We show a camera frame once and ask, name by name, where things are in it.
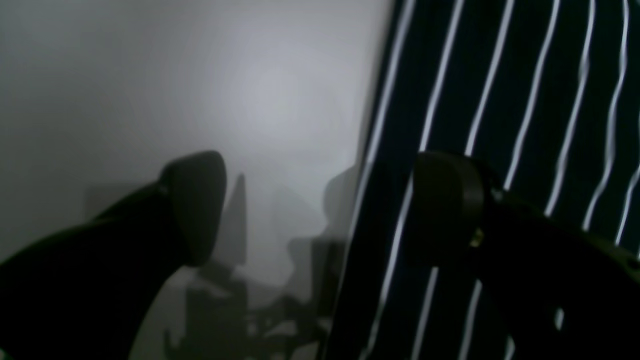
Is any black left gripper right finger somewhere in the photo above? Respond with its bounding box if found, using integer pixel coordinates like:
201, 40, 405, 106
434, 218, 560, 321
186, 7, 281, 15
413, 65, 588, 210
407, 151, 640, 360

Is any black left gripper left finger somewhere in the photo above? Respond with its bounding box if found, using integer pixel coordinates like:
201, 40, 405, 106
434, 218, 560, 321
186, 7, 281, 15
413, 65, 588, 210
0, 150, 227, 360

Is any navy white striped t-shirt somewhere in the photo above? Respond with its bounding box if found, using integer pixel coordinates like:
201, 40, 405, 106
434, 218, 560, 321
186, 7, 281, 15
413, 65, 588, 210
322, 0, 639, 360

